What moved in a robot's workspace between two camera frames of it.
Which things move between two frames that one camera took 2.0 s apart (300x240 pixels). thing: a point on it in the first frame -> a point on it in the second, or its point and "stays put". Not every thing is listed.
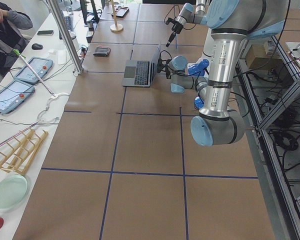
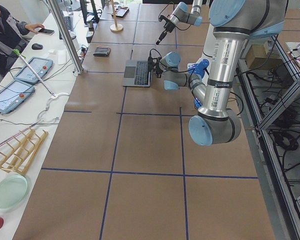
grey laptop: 140,73 stays put
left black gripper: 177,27 -> 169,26
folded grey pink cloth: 102,51 stays put
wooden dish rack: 20,155 stays put
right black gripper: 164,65 -> 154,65
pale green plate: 9,191 stays put
